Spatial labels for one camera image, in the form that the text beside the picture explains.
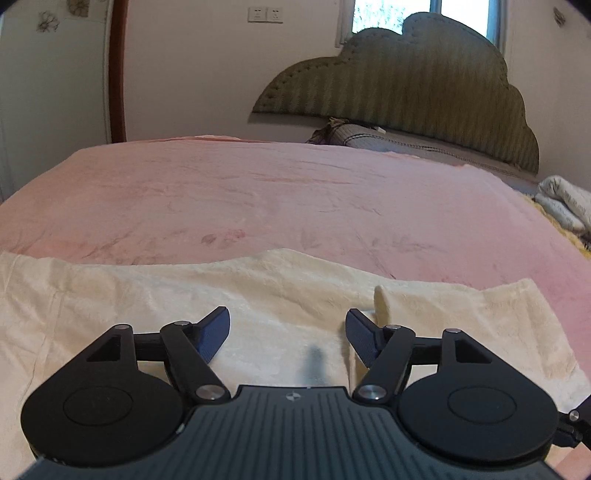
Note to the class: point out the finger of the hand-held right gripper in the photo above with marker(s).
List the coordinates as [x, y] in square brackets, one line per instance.
[572, 431]

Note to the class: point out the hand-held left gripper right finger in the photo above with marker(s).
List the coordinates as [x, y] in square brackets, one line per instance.
[362, 337]

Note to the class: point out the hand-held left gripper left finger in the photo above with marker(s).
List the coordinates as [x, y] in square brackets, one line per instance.
[214, 334]

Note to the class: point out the cream white blanket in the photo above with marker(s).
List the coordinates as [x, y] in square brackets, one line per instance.
[277, 295]

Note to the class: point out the pink floral blanket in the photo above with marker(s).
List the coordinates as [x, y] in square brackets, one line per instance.
[277, 194]

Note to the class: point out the yellow fluffy blanket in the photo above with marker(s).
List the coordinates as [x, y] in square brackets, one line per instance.
[572, 237]

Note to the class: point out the grey striped pillow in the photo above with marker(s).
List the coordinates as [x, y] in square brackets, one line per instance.
[397, 141]

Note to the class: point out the brown patterned pillow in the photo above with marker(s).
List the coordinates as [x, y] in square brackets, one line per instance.
[328, 131]

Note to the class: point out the white folded quilt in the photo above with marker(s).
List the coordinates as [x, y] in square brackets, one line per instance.
[565, 201]

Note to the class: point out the green padded headboard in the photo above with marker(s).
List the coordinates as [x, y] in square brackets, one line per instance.
[415, 83]

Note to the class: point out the white wardrobe with flower decals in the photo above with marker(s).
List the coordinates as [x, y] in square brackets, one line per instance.
[51, 83]

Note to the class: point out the window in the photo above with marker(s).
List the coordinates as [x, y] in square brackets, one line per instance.
[461, 11]

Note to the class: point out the brown wooden door frame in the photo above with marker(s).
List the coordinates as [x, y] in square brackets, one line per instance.
[118, 69]

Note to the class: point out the white wall socket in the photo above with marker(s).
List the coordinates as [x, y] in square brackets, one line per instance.
[275, 14]
[257, 14]

